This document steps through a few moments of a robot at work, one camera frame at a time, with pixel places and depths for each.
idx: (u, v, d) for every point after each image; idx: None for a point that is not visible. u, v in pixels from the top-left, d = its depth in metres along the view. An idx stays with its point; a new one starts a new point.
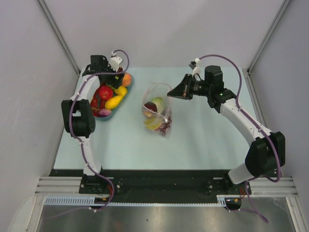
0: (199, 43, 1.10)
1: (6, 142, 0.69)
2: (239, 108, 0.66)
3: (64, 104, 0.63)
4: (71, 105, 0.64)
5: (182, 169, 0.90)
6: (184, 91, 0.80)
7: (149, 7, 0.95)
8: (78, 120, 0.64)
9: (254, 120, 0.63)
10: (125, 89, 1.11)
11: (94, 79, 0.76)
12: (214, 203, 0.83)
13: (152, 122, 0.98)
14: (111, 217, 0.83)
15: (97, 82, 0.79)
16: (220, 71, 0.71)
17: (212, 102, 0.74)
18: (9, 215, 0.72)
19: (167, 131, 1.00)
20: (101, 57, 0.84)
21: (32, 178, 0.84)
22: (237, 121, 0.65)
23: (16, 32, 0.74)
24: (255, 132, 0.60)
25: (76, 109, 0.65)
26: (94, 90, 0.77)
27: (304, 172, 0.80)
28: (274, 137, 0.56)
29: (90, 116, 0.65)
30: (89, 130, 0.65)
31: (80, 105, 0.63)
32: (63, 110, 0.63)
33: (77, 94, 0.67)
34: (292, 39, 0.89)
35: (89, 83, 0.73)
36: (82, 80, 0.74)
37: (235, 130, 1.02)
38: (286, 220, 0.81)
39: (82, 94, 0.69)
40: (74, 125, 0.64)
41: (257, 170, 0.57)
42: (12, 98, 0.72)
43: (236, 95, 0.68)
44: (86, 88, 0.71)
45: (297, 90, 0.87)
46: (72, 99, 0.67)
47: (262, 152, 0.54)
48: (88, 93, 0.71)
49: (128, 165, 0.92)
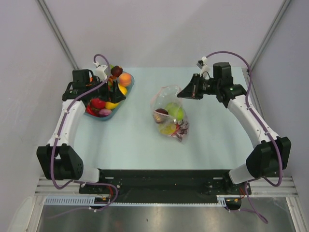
0: (198, 44, 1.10)
1: (7, 141, 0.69)
2: (248, 107, 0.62)
3: (41, 152, 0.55)
4: (49, 153, 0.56)
5: (182, 168, 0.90)
6: (192, 91, 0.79)
7: (149, 7, 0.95)
8: (61, 166, 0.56)
9: (262, 121, 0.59)
10: (125, 89, 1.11)
11: (77, 105, 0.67)
12: (214, 203, 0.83)
13: (164, 125, 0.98)
14: (111, 217, 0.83)
15: (82, 106, 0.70)
16: (228, 65, 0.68)
17: (220, 96, 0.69)
18: (9, 216, 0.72)
19: (184, 137, 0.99)
20: (86, 72, 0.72)
21: (32, 178, 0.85)
22: (245, 122, 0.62)
23: (16, 31, 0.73)
24: (261, 135, 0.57)
25: (57, 154, 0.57)
26: (78, 119, 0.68)
27: (305, 172, 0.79)
28: (280, 141, 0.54)
29: (74, 161, 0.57)
30: (75, 176, 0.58)
31: (62, 150, 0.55)
32: (44, 163, 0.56)
33: (57, 137, 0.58)
34: (292, 40, 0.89)
35: (70, 113, 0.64)
36: (62, 111, 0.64)
37: (239, 129, 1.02)
38: (286, 220, 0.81)
39: (63, 134, 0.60)
40: (56, 173, 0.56)
41: (257, 173, 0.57)
42: (12, 97, 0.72)
43: (247, 91, 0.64)
44: (67, 123, 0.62)
45: (298, 90, 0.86)
46: (50, 142, 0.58)
47: (266, 157, 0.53)
48: (70, 129, 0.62)
49: (127, 165, 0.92)
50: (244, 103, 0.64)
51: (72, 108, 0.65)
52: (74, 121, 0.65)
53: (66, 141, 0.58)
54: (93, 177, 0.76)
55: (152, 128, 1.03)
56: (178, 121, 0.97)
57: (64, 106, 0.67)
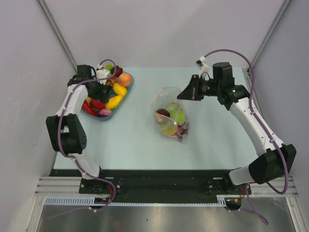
0: (198, 44, 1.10)
1: (7, 141, 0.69)
2: (253, 111, 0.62)
3: (50, 121, 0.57)
4: (57, 122, 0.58)
5: (182, 169, 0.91)
6: (192, 94, 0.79)
7: (149, 7, 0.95)
8: (67, 137, 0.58)
9: (266, 128, 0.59)
10: (124, 89, 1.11)
11: (81, 87, 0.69)
12: (214, 203, 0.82)
13: (166, 126, 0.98)
14: (111, 217, 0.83)
15: (86, 90, 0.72)
16: (229, 65, 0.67)
17: (222, 98, 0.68)
18: (9, 215, 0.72)
19: (184, 137, 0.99)
20: (89, 67, 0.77)
21: (32, 178, 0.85)
22: (251, 130, 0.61)
23: (15, 31, 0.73)
24: (266, 142, 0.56)
25: (63, 126, 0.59)
26: (82, 101, 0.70)
27: (304, 172, 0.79)
28: (285, 149, 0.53)
29: (79, 131, 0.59)
30: (80, 146, 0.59)
31: (68, 120, 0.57)
32: (50, 131, 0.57)
33: (64, 109, 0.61)
34: (292, 40, 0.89)
35: (75, 94, 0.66)
36: (68, 92, 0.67)
37: (240, 129, 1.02)
38: (286, 220, 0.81)
39: (69, 107, 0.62)
40: (63, 144, 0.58)
41: (261, 180, 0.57)
42: (12, 98, 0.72)
43: (250, 94, 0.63)
44: (73, 99, 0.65)
45: (297, 90, 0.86)
46: (58, 114, 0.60)
47: (271, 165, 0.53)
48: (76, 105, 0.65)
49: (128, 165, 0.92)
50: (247, 107, 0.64)
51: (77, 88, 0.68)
52: (78, 100, 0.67)
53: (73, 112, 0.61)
54: (93, 172, 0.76)
55: (152, 128, 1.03)
56: (179, 123, 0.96)
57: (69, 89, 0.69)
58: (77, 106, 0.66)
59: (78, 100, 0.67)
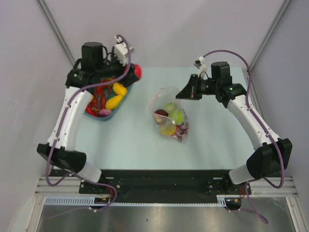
0: (198, 44, 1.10)
1: (6, 141, 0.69)
2: (249, 108, 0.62)
3: (41, 150, 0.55)
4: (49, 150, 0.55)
5: (183, 168, 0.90)
6: (191, 92, 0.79)
7: (149, 7, 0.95)
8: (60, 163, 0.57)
9: (263, 123, 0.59)
10: (124, 89, 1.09)
11: (80, 97, 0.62)
12: (214, 203, 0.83)
13: (164, 126, 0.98)
14: (111, 217, 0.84)
15: (88, 95, 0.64)
16: (227, 64, 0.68)
17: (220, 96, 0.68)
18: (9, 215, 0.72)
19: (184, 137, 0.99)
20: (96, 50, 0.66)
21: (32, 178, 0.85)
22: (247, 125, 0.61)
23: (15, 31, 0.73)
24: (262, 137, 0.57)
25: None
26: (84, 110, 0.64)
27: (305, 172, 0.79)
28: (281, 143, 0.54)
29: (72, 162, 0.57)
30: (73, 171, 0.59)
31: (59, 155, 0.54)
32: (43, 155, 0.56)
33: (55, 139, 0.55)
34: (292, 41, 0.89)
35: (71, 108, 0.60)
36: (63, 107, 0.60)
37: (240, 130, 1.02)
38: (286, 220, 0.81)
39: (62, 134, 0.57)
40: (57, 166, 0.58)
41: (258, 176, 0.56)
42: (12, 98, 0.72)
43: (247, 91, 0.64)
44: (67, 121, 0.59)
45: (298, 90, 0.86)
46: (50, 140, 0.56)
47: (268, 158, 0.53)
48: (70, 127, 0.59)
49: (126, 166, 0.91)
50: (245, 103, 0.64)
51: (74, 101, 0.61)
52: (76, 117, 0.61)
53: (66, 143, 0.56)
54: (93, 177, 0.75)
55: (152, 128, 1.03)
56: (178, 123, 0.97)
57: (68, 94, 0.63)
58: (74, 124, 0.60)
59: (76, 117, 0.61)
